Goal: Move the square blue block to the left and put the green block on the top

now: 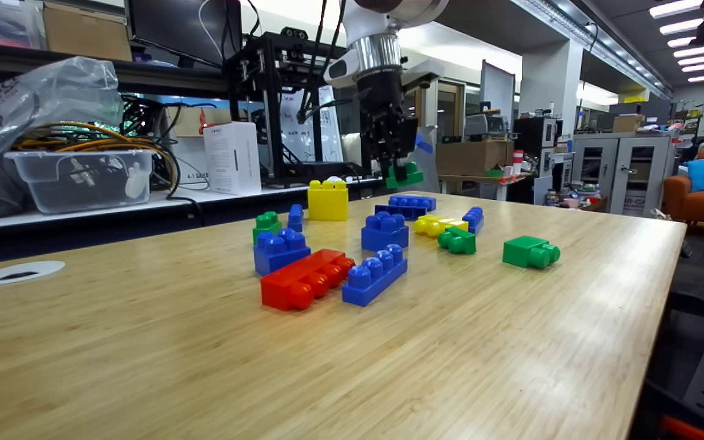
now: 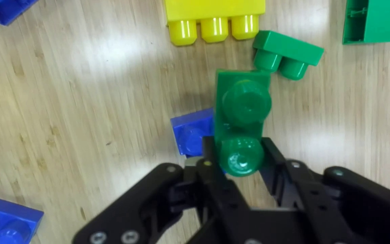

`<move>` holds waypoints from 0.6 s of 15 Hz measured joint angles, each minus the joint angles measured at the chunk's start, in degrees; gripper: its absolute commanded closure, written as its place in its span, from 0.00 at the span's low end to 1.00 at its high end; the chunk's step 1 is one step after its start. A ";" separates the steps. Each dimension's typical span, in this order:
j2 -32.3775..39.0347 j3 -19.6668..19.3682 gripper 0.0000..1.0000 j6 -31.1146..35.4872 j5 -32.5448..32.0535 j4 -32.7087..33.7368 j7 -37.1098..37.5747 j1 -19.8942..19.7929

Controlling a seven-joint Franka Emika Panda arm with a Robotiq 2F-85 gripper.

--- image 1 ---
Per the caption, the yellow sign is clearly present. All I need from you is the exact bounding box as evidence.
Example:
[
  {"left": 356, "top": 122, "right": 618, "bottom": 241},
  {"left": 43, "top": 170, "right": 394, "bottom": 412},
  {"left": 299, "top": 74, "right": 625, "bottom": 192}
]
[{"left": 617, "top": 80, "right": 652, "bottom": 108}]

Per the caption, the long blue toy block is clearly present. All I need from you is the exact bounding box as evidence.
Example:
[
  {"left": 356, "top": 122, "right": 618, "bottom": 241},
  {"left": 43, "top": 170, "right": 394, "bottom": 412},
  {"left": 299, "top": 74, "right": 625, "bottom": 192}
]
[
  {"left": 339, "top": 241, "right": 411, "bottom": 310},
  {"left": 459, "top": 205, "right": 487, "bottom": 235}
]

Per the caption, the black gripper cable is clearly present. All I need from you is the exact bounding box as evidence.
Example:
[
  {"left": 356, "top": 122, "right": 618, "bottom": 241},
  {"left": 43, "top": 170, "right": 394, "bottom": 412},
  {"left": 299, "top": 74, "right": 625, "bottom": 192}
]
[{"left": 295, "top": 0, "right": 347, "bottom": 126}]

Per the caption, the grey cabinet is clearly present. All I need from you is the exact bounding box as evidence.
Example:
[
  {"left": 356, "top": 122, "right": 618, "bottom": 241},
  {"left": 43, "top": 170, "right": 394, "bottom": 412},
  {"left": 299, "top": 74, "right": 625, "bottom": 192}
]
[{"left": 568, "top": 133, "right": 675, "bottom": 217}]

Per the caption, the orange sofa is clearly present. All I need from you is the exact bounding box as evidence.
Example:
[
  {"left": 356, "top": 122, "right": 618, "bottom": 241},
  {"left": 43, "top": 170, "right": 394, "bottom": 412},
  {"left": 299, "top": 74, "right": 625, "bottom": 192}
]
[{"left": 661, "top": 142, "right": 704, "bottom": 236}]

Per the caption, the black 3D printer frame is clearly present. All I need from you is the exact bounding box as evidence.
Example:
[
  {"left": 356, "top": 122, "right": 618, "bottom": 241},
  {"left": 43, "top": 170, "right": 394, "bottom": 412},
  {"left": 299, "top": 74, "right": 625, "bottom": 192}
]
[{"left": 227, "top": 25, "right": 376, "bottom": 189}]

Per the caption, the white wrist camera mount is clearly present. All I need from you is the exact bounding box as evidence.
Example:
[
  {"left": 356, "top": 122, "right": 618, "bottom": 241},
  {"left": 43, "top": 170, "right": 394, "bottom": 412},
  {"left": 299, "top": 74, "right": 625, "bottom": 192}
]
[{"left": 320, "top": 49, "right": 365, "bottom": 89}]

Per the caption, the brown cardboard box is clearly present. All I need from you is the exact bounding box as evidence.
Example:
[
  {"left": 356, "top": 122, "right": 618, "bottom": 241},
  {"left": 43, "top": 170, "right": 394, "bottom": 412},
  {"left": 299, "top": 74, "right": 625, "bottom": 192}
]
[{"left": 432, "top": 136, "right": 515, "bottom": 181}]

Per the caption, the small green toy block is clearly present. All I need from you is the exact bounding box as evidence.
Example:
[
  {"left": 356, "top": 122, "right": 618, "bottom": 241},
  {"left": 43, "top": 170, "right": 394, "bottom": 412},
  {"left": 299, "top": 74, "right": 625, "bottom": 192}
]
[{"left": 383, "top": 158, "right": 428, "bottom": 192}]

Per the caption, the black monitor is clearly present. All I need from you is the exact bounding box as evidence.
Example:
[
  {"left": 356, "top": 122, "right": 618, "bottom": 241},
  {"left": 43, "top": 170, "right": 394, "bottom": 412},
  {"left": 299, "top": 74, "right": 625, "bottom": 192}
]
[{"left": 124, "top": 0, "right": 244, "bottom": 74}]

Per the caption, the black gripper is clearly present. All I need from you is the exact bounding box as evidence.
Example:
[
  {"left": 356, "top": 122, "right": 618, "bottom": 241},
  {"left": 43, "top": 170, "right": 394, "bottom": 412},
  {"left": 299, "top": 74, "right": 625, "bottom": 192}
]
[{"left": 356, "top": 67, "right": 421, "bottom": 175}]

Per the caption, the clear plastic bag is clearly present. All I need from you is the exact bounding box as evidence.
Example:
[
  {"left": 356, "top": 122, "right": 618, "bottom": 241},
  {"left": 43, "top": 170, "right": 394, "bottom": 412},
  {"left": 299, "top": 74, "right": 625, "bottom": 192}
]
[{"left": 0, "top": 53, "right": 128, "bottom": 225}]

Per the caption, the wide green toy block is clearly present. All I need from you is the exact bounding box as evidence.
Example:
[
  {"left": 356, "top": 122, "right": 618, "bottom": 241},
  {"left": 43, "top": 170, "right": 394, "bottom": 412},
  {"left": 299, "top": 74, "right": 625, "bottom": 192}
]
[{"left": 502, "top": 232, "right": 562, "bottom": 271}]

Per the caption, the cardboard box on shelf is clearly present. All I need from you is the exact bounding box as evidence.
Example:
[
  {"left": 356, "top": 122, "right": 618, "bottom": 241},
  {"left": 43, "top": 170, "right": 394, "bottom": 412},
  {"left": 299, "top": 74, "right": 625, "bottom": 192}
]
[{"left": 39, "top": 0, "right": 135, "bottom": 64}]

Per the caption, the black shelf bench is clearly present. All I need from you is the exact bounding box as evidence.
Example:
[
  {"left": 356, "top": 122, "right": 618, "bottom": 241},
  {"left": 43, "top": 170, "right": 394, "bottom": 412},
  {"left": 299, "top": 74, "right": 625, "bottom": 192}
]
[{"left": 0, "top": 174, "right": 398, "bottom": 268}]

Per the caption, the small blue toy block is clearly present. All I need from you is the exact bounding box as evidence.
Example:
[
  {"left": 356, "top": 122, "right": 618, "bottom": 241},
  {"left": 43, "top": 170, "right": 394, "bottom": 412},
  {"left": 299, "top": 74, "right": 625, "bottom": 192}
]
[{"left": 287, "top": 203, "right": 306, "bottom": 235}]

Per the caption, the clear plastic bin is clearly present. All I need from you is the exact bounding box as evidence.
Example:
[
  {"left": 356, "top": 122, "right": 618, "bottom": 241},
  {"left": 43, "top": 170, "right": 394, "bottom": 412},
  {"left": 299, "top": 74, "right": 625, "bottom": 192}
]
[{"left": 3, "top": 146, "right": 158, "bottom": 217}]

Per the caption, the white box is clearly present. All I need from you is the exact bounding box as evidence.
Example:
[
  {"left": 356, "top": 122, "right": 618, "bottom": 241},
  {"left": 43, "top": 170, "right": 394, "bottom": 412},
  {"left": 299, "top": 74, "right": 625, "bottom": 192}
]
[{"left": 201, "top": 120, "right": 263, "bottom": 199}]

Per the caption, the tall yellow toy block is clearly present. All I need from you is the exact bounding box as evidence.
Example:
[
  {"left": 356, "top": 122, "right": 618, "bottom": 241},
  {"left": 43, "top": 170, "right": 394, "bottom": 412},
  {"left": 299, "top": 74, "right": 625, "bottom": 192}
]
[{"left": 306, "top": 174, "right": 351, "bottom": 225}]

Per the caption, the long red toy block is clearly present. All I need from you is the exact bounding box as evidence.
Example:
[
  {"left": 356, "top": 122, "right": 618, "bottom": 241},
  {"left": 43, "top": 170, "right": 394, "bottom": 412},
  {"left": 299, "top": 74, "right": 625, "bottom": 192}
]
[{"left": 260, "top": 246, "right": 356, "bottom": 312}]

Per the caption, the hollow blue toy block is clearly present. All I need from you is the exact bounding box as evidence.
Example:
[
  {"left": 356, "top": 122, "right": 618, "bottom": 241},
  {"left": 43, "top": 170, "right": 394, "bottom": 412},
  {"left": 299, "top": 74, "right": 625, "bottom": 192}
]
[{"left": 386, "top": 192, "right": 438, "bottom": 219}]

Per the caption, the square blue toy block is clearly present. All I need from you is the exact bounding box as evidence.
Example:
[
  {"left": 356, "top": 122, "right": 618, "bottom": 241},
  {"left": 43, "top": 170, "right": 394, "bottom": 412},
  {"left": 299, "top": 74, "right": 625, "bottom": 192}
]
[{"left": 360, "top": 211, "right": 411, "bottom": 254}]

